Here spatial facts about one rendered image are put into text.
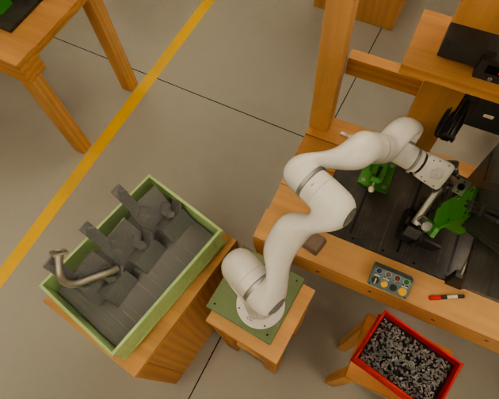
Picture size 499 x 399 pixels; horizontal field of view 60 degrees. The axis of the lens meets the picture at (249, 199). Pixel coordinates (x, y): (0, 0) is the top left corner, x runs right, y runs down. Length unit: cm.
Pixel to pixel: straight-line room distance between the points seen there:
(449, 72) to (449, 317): 89
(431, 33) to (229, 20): 247
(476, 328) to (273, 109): 202
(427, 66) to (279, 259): 73
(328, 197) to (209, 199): 182
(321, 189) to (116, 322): 106
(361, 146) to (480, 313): 95
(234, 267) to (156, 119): 208
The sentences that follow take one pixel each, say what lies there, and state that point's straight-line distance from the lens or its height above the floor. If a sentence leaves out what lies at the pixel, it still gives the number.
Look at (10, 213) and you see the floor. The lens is 330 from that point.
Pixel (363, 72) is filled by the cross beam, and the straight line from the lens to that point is 183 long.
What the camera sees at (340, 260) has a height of 90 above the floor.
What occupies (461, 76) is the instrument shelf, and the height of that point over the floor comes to 154.
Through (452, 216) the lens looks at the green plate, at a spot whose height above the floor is 119.
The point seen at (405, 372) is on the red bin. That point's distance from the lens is 177.
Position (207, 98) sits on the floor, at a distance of 331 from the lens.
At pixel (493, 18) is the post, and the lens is 145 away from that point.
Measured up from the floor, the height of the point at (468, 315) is 90.
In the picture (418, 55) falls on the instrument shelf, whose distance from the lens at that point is 149.
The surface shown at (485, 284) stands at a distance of 165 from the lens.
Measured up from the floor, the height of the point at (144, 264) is 89.
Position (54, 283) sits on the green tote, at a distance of 193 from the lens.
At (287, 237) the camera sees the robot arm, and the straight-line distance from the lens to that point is 120.
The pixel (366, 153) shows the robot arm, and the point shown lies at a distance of 115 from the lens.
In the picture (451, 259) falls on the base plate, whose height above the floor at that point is 90.
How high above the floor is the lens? 258
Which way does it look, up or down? 65 degrees down
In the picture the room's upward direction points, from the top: 7 degrees counter-clockwise
